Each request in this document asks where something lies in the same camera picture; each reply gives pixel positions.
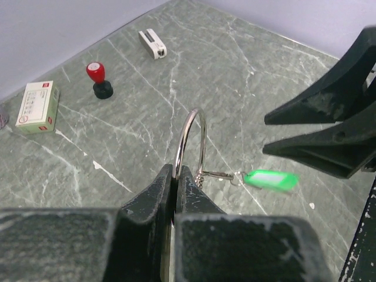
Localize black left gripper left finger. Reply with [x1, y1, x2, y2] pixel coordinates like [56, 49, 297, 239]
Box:
[1, 164, 172, 281]

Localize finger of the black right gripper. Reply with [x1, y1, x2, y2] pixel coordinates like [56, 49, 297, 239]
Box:
[263, 103, 375, 179]
[264, 26, 375, 125]

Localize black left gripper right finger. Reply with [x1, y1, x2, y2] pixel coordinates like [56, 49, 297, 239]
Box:
[174, 167, 332, 281]

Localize green key tag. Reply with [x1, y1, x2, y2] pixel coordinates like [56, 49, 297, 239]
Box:
[243, 170, 299, 193]

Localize silver metal keyring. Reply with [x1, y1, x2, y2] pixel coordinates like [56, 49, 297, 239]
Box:
[172, 107, 207, 179]

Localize red and black stamp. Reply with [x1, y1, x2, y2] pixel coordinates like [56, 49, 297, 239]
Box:
[86, 62, 113, 99]

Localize white staples box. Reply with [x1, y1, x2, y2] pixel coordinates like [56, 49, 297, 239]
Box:
[15, 80, 60, 134]

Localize white stapler remover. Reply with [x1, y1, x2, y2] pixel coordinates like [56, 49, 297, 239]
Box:
[138, 28, 167, 60]

